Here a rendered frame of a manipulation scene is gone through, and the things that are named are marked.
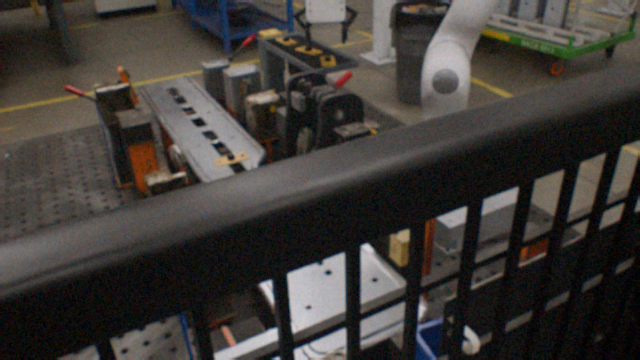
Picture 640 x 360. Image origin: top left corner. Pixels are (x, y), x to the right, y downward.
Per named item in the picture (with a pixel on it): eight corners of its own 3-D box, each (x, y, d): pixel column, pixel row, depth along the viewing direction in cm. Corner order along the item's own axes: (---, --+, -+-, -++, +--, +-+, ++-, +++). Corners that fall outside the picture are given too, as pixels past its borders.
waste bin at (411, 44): (374, 93, 438) (375, 3, 402) (427, 80, 458) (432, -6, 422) (410, 113, 399) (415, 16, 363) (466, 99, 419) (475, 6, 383)
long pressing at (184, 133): (129, 89, 183) (128, 85, 182) (191, 76, 192) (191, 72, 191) (314, 374, 76) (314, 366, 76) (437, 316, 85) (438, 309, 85)
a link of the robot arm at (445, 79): (465, 119, 152) (471, 37, 140) (465, 149, 136) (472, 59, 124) (422, 118, 154) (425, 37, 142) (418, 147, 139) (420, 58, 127)
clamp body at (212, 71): (210, 154, 201) (195, 62, 183) (237, 147, 205) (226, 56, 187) (218, 164, 193) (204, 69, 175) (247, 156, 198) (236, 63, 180)
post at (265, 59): (267, 153, 200) (255, 37, 178) (285, 148, 203) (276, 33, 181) (275, 161, 194) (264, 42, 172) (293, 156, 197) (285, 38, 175)
